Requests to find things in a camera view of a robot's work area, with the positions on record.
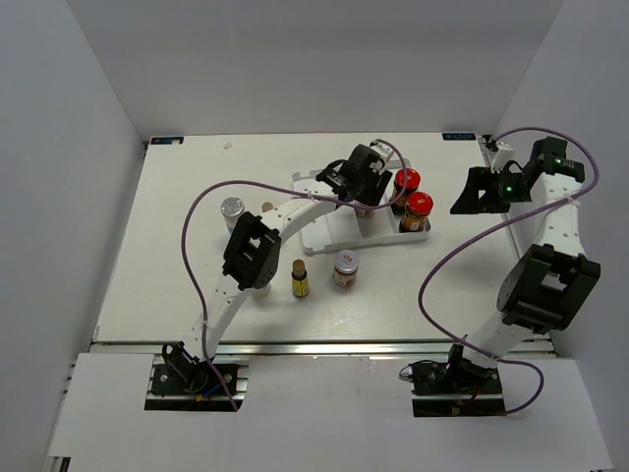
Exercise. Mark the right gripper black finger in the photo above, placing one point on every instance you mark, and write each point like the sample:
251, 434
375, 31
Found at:
470, 200
495, 207

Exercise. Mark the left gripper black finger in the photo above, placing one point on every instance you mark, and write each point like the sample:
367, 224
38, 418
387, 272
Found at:
360, 196
379, 184

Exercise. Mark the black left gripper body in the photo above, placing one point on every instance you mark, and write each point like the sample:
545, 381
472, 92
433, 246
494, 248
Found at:
373, 178

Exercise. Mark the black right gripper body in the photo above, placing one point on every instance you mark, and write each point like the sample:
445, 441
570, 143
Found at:
504, 187

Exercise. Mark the white-lid sauce jar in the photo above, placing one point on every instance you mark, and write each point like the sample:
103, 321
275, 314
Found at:
364, 212
346, 266

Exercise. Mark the red-lid chili sauce jar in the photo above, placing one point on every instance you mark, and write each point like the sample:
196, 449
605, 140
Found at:
406, 182

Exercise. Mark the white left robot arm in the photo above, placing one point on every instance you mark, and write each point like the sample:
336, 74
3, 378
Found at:
251, 257

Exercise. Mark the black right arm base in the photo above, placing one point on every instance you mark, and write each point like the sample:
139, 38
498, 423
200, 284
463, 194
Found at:
441, 390

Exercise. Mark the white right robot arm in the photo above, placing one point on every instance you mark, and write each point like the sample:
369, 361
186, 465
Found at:
548, 286

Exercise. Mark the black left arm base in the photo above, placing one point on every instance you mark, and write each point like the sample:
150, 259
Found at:
180, 381

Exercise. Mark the white divided organizer tray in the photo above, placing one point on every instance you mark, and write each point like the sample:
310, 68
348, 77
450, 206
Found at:
344, 230

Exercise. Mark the yellow bottle front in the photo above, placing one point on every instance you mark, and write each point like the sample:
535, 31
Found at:
300, 282

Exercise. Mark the silver-lid salt jar rear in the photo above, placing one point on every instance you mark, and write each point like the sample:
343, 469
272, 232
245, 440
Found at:
231, 209

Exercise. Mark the silver-lid salt jar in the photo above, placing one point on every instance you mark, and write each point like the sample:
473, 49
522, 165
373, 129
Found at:
231, 209
264, 291

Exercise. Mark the silver-lid salt jar front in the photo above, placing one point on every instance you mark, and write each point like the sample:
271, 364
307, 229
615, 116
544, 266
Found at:
264, 291

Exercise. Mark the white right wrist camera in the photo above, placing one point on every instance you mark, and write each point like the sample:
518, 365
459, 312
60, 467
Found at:
497, 154

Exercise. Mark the aluminium table rail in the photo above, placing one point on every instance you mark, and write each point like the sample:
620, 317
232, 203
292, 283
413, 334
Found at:
151, 300

